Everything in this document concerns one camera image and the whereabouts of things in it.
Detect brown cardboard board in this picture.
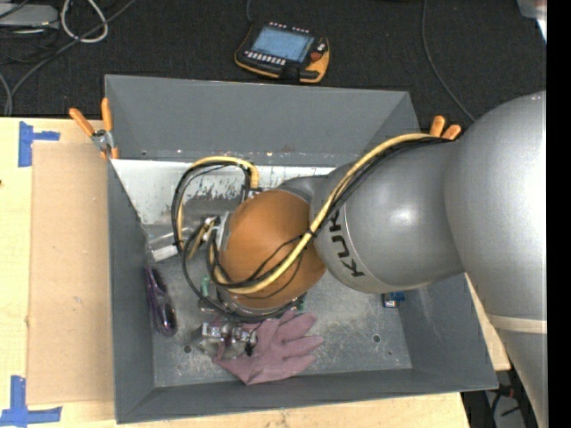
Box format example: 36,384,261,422
25,140,118,407

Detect pink glove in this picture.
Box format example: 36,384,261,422
212,310,325,385

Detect purple sunglasses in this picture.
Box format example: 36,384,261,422
143,264,179,337

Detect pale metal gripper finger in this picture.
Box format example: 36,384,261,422
217,338,245,359
189,324,214,354

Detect grey metal bin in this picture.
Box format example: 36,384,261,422
103,73,500,424

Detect clear plastic bottle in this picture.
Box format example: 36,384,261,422
145,226,185,262

